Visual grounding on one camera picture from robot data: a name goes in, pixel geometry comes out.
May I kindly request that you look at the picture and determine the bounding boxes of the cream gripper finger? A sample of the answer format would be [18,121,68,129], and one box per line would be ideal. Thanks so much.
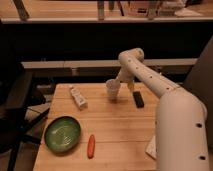
[112,78,120,84]

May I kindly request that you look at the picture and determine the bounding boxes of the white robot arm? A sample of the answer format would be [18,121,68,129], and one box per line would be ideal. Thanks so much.
[116,48,210,171]

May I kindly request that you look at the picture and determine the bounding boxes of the black rectangular block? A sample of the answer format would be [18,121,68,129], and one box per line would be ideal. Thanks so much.
[133,91,144,108]

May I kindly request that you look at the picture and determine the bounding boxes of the white sponge block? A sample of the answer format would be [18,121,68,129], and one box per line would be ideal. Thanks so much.
[145,137,156,159]

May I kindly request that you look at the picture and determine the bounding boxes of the orange carrot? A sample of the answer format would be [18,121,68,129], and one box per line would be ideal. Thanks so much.
[87,134,95,159]

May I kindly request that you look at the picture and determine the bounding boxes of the green bowl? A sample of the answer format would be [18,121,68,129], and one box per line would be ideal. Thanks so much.
[44,116,81,154]

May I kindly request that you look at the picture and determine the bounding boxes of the dark chair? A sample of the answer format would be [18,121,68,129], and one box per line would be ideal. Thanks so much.
[0,62,49,171]

